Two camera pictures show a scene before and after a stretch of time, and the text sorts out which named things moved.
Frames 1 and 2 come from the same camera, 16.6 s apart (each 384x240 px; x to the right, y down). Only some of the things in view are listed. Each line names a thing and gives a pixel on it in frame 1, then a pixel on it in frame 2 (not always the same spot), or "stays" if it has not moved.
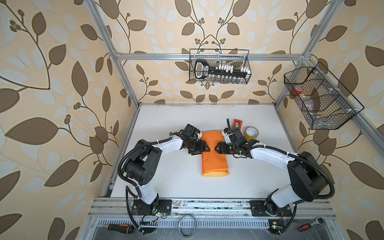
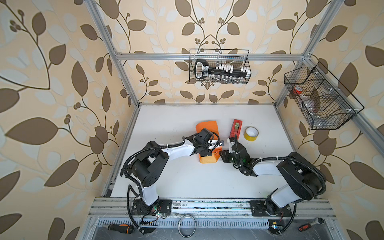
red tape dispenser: [240, 123] stays
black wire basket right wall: [322, 104] stays
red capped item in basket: [297, 90] stays
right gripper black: [221, 148] to [224, 157]
